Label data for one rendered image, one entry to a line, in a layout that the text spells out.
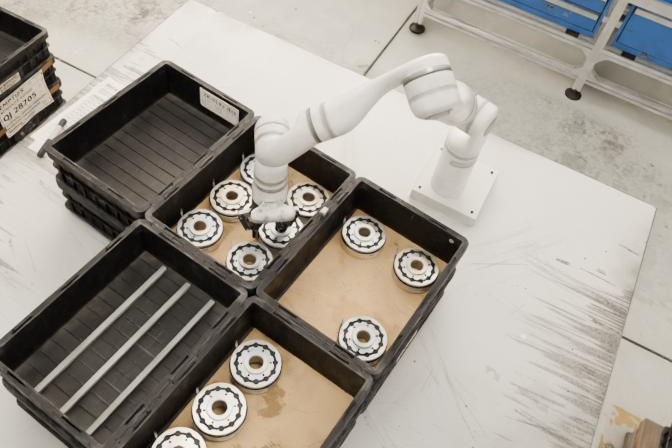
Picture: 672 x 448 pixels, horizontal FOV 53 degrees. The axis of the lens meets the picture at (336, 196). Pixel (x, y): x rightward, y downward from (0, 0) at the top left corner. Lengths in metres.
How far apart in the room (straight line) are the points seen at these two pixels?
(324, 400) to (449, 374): 0.35
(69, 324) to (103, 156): 0.45
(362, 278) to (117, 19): 2.25
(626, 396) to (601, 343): 0.84
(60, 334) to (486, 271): 1.01
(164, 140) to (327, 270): 0.54
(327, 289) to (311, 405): 0.26
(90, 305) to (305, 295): 0.45
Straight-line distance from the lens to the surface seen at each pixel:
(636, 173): 3.28
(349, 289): 1.52
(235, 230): 1.59
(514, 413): 1.64
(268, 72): 2.13
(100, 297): 1.52
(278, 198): 1.40
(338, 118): 1.24
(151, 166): 1.71
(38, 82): 2.55
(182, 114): 1.83
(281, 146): 1.26
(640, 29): 3.24
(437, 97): 1.20
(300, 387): 1.41
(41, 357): 1.49
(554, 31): 3.30
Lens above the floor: 2.14
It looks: 52 degrees down
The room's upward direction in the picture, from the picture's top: 11 degrees clockwise
